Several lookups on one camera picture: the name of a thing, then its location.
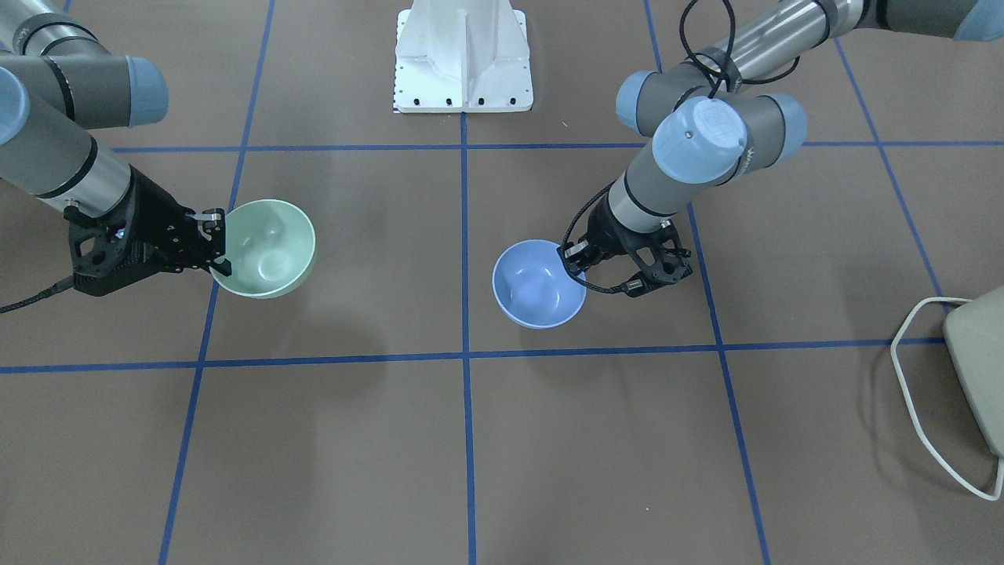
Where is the green bowl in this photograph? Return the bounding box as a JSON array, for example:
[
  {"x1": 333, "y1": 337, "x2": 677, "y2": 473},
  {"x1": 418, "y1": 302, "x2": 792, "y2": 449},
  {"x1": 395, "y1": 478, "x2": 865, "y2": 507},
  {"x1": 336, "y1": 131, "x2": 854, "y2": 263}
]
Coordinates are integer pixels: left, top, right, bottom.
[{"x1": 210, "y1": 199, "x2": 316, "y2": 299}]

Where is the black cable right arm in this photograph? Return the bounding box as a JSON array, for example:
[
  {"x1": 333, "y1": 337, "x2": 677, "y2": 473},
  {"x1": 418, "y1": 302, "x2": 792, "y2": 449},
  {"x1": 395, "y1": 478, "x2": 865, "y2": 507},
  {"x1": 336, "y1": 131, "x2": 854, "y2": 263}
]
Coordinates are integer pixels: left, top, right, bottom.
[{"x1": 0, "y1": 279, "x2": 78, "y2": 315}]

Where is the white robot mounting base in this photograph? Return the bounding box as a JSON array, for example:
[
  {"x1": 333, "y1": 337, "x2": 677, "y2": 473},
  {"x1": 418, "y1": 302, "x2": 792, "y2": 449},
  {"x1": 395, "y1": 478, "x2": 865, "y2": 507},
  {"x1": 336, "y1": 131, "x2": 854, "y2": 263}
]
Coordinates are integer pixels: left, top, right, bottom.
[{"x1": 392, "y1": 1, "x2": 534, "y2": 114}]

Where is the blue bowl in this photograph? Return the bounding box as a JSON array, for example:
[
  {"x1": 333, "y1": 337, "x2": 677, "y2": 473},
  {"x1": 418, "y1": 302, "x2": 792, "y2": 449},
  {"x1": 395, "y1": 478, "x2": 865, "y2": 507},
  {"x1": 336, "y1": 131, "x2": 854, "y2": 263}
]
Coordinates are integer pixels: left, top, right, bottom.
[{"x1": 491, "y1": 239, "x2": 587, "y2": 330}]

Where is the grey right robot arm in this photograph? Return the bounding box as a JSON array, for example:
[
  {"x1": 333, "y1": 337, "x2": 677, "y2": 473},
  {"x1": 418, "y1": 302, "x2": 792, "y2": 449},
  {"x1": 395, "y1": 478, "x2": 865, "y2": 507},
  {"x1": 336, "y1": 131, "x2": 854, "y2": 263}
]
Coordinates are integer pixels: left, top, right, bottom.
[{"x1": 1, "y1": 1, "x2": 232, "y2": 312}]

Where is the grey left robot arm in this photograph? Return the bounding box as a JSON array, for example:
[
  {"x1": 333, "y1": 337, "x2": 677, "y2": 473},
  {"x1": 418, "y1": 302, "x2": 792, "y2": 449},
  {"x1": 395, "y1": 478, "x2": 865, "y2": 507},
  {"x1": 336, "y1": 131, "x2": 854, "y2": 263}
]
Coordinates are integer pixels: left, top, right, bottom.
[{"x1": 557, "y1": 1, "x2": 1002, "y2": 297}]

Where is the white chair with metal frame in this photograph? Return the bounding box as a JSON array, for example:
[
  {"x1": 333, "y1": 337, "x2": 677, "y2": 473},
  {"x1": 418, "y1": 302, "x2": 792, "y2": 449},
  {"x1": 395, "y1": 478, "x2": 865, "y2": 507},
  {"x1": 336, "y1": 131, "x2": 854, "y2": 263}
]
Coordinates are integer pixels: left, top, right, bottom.
[{"x1": 889, "y1": 287, "x2": 1003, "y2": 501}]

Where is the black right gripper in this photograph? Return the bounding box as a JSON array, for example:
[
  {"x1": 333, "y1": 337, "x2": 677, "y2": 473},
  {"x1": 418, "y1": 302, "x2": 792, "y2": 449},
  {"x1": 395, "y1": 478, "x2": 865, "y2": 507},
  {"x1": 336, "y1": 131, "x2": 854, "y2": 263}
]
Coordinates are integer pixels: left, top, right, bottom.
[{"x1": 67, "y1": 168, "x2": 233, "y2": 297}]

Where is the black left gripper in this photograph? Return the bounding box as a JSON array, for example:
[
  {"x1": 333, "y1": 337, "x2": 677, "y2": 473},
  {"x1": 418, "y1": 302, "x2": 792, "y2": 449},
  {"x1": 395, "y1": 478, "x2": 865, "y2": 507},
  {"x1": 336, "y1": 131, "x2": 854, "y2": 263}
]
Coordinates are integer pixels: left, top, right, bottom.
[{"x1": 557, "y1": 196, "x2": 693, "y2": 299}]

